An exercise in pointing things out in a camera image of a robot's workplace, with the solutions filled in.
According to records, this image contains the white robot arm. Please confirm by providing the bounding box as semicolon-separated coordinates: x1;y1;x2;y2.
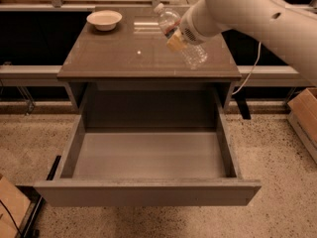
167;0;317;85

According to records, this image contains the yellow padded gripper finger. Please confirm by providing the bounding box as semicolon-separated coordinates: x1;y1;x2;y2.
166;30;187;52

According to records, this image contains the metal frame railing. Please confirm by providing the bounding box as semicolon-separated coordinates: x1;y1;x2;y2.
0;0;317;115

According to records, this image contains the clear plastic water bottle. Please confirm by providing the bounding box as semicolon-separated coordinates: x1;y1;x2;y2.
154;3;208;69

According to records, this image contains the black cable at left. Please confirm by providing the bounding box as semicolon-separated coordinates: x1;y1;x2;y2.
0;199;24;238

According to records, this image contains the white cable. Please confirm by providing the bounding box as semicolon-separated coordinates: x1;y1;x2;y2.
231;41;263;96

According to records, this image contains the cardboard box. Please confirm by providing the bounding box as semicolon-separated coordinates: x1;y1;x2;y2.
0;175;31;238
287;87;317;163

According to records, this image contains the grey open top drawer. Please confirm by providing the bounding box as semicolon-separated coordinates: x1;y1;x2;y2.
34;114;262;207

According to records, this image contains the black metal floor rail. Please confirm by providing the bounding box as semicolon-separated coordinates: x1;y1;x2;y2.
15;155;62;238

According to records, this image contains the cardboard box at left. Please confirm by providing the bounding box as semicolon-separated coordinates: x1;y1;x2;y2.
0;175;31;238

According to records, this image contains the cardboard box at right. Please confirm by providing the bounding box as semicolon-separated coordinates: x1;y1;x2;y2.
287;87;317;163

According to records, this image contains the white paper bowl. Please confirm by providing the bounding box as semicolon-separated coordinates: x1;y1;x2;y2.
86;10;122;31

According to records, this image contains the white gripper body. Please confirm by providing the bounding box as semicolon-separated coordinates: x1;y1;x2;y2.
179;9;209;45

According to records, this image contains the grey cabinet with counter top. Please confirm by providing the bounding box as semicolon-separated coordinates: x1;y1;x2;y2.
57;7;241;130

